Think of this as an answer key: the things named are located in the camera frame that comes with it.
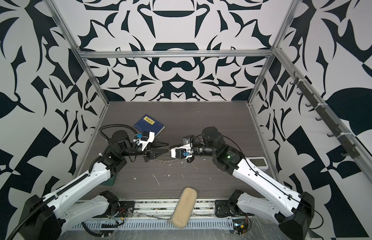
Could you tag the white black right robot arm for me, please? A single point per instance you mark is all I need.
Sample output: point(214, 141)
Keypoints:
point(292, 211)

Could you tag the beige oblong pouch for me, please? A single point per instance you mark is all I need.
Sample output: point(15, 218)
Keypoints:
point(184, 208)

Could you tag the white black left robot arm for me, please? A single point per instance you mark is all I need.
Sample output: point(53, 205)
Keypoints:
point(48, 217)

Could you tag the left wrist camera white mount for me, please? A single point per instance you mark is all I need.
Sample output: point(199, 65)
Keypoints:
point(143, 140)

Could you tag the green case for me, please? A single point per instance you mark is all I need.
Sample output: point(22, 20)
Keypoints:
point(110, 182)

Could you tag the black wall hook rail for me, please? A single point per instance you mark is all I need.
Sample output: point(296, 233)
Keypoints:
point(326, 115)

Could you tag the white digital scale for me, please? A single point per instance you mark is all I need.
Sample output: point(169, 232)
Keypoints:
point(259, 162)

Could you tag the blue notebook with yellow label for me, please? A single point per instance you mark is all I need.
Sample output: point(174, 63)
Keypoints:
point(149, 124)

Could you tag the perforated white cable tray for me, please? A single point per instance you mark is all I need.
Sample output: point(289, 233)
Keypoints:
point(155, 224)

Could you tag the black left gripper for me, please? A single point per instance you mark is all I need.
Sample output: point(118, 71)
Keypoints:
point(150, 151)

